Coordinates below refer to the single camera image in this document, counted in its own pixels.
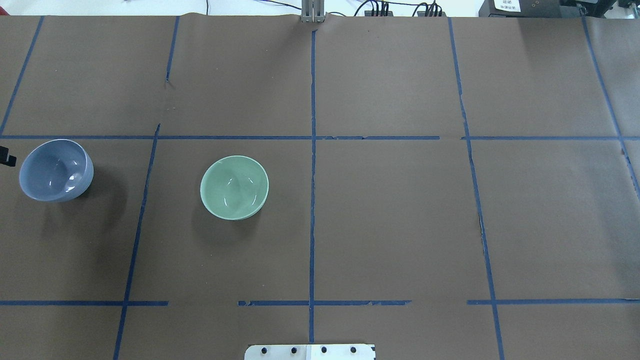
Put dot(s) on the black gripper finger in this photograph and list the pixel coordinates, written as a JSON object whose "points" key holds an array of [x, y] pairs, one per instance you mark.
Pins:
{"points": [[6, 159]]}

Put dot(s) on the black computer box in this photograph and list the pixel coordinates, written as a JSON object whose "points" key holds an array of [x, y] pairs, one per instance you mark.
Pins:
{"points": [[553, 9]]}

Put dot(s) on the green bowl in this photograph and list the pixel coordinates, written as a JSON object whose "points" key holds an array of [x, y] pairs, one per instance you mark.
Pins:
{"points": [[234, 188]]}

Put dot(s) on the blue bowl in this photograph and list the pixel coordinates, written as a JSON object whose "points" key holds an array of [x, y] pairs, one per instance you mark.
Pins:
{"points": [[59, 170]]}

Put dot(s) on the brown paper table cover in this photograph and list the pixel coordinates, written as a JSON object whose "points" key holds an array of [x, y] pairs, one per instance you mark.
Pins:
{"points": [[448, 188]]}

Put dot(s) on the metal base plate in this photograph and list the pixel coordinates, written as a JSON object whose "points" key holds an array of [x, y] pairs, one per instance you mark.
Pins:
{"points": [[340, 351]]}

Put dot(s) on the aluminium frame post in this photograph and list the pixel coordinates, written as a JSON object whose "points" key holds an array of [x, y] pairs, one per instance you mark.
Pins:
{"points": [[313, 11]]}

